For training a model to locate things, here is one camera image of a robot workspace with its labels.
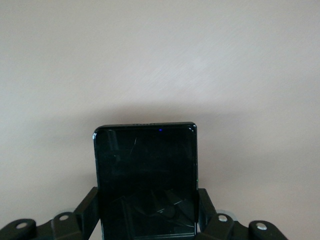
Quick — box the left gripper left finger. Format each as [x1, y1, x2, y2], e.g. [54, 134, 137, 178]
[0, 186, 102, 240]

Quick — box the black slab smartphone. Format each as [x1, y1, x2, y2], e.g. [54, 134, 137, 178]
[92, 121, 201, 240]

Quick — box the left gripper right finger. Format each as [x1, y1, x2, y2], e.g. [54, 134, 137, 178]
[197, 187, 286, 240]

